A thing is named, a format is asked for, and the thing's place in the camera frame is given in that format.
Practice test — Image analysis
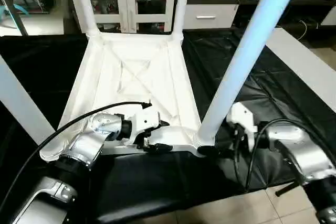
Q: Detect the white plastic table top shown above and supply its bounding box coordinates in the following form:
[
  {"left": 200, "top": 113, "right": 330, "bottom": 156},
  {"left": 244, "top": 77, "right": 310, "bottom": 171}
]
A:
[{"left": 39, "top": 31, "right": 217, "bottom": 163}]

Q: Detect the black work mat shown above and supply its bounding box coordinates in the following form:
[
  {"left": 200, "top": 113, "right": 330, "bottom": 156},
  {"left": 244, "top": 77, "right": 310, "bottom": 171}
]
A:
[{"left": 0, "top": 27, "right": 336, "bottom": 223}]

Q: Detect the black tripod leg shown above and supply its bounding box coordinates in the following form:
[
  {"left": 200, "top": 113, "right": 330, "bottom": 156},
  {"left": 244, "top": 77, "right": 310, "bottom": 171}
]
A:
[{"left": 275, "top": 182, "right": 303, "bottom": 198}]

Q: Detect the white drawer unit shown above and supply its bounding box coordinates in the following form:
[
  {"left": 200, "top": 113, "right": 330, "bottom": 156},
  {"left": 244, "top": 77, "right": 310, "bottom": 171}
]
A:
[{"left": 184, "top": 4, "right": 240, "bottom": 30}]

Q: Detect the white low cabinet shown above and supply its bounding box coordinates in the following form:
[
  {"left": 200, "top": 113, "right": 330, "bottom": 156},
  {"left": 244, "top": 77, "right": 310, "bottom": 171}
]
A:
[{"left": 321, "top": 6, "right": 336, "bottom": 26}]

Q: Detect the teal stand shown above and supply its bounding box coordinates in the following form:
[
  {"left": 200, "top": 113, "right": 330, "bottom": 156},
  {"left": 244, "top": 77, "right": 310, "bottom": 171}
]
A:
[{"left": 0, "top": 3, "right": 30, "bottom": 18}]

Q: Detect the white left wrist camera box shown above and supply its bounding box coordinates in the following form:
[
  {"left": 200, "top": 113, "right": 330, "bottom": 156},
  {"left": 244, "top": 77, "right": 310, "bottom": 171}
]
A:
[{"left": 128, "top": 110, "right": 161, "bottom": 146}]

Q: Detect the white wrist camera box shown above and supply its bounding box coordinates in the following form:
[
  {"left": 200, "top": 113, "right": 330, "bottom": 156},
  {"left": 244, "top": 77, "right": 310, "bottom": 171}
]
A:
[
  {"left": 227, "top": 102, "right": 258, "bottom": 151},
  {"left": 128, "top": 110, "right": 161, "bottom": 146}
]

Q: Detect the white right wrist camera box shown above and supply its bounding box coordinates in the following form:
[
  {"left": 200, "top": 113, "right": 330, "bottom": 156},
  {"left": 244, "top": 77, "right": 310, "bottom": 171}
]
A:
[{"left": 227, "top": 102, "right": 258, "bottom": 151}]

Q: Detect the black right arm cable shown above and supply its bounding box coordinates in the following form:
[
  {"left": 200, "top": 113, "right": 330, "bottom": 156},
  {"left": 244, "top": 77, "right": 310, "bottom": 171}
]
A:
[{"left": 233, "top": 119, "right": 336, "bottom": 191}]

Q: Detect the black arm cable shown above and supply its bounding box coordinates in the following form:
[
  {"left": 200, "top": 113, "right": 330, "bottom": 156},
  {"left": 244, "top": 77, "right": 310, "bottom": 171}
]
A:
[
  {"left": 233, "top": 119, "right": 336, "bottom": 191},
  {"left": 0, "top": 101, "right": 154, "bottom": 219}
]

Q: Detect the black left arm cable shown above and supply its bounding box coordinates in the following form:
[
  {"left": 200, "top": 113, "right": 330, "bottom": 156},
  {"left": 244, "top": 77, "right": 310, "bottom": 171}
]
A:
[{"left": 0, "top": 101, "right": 154, "bottom": 219}]

